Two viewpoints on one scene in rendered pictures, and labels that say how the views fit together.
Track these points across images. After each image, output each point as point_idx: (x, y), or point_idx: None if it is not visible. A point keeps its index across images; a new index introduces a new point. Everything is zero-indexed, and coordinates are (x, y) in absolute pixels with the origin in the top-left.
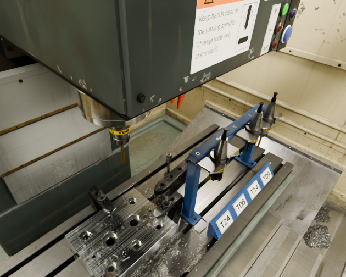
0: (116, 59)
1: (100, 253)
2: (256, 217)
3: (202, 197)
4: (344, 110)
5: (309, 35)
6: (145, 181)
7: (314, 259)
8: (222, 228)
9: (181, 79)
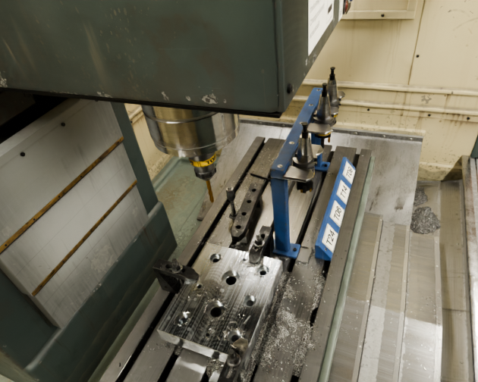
0: (271, 54)
1: (213, 328)
2: (359, 222)
3: (289, 223)
4: (404, 67)
5: None
6: (212, 233)
7: (432, 244)
8: (331, 246)
9: (304, 63)
